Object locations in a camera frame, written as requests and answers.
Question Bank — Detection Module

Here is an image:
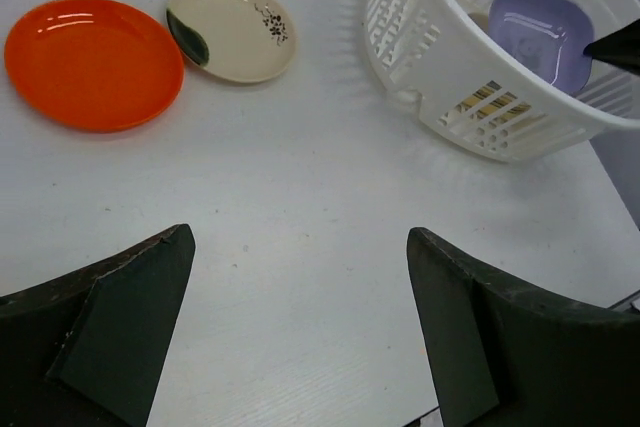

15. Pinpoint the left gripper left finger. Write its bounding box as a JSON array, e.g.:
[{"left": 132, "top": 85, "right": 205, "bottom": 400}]
[{"left": 1, "top": 224, "right": 196, "bottom": 426}]

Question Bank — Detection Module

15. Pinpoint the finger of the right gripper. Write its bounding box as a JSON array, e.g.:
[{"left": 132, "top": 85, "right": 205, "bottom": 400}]
[{"left": 583, "top": 20, "right": 640, "bottom": 75}]

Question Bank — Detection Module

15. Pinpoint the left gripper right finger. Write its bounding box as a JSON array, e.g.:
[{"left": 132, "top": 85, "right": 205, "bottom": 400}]
[{"left": 406, "top": 227, "right": 639, "bottom": 426}]

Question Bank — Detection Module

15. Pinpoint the lavender square plate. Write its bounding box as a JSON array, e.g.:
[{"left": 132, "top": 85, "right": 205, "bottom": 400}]
[{"left": 488, "top": 0, "right": 595, "bottom": 94}]

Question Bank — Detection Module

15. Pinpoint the orange round plate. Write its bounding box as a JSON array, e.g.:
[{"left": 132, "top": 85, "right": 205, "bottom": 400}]
[{"left": 4, "top": 0, "right": 185, "bottom": 133}]

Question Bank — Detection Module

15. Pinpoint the yellow square panda plate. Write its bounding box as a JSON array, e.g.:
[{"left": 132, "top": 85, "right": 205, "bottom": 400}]
[{"left": 454, "top": 81, "right": 531, "bottom": 126}]

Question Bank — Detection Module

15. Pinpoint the white plastic slotted bin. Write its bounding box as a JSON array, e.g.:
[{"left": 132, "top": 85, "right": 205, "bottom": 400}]
[{"left": 363, "top": 0, "right": 639, "bottom": 162}]

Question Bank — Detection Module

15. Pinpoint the cream round plate dark patch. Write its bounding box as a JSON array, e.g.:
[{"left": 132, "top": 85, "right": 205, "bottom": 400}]
[{"left": 165, "top": 0, "right": 297, "bottom": 84}]

